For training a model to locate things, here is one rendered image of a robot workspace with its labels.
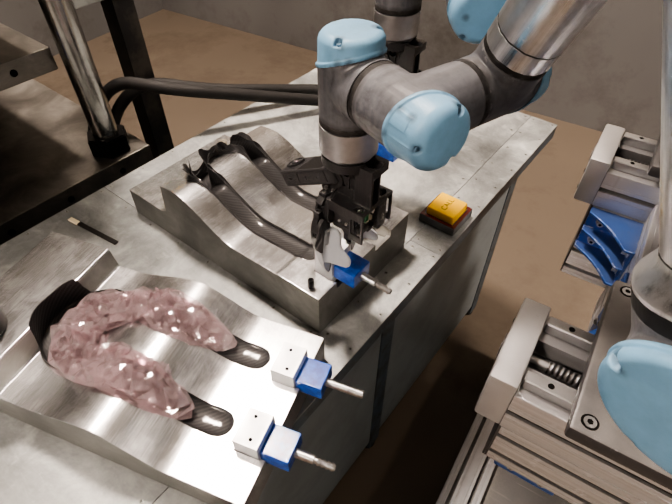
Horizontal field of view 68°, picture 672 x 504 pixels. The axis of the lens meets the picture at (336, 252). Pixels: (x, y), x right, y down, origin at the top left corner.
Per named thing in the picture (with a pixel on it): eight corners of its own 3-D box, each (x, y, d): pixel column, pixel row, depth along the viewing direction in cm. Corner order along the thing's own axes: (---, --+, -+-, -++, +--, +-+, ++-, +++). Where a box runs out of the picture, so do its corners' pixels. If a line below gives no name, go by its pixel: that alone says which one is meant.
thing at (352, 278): (398, 293, 79) (401, 271, 75) (380, 313, 76) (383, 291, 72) (333, 256, 84) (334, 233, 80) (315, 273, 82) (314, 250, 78)
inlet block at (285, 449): (342, 458, 66) (342, 441, 62) (328, 495, 63) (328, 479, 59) (254, 424, 69) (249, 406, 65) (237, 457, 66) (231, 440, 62)
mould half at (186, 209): (404, 247, 97) (411, 193, 88) (319, 333, 83) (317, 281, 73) (228, 155, 119) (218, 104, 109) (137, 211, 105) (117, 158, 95)
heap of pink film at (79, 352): (245, 330, 76) (238, 299, 71) (181, 435, 65) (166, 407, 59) (108, 284, 83) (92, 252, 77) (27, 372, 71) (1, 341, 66)
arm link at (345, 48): (345, 52, 48) (300, 23, 53) (344, 148, 56) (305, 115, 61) (408, 33, 51) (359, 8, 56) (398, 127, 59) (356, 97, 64)
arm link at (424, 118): (507, 83, 47) (430, 42, 54) (418, 117, 43) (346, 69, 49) (489, 152, 53) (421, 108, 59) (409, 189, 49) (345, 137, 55)
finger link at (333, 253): (340, 293, 73) (350, 242, 68) (309, 274, 76) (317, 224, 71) (352, 284, 76) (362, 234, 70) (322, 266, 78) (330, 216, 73)
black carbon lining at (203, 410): (275, 352, 75) (271, 325, 70) (225, 444, 65) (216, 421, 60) (93, 290, 84) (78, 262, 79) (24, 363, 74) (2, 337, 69)
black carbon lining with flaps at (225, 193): (362, 224, 92) (364, 184, 85) (305, 275, 83) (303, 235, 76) (232, 156, 107) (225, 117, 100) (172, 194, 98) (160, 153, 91)
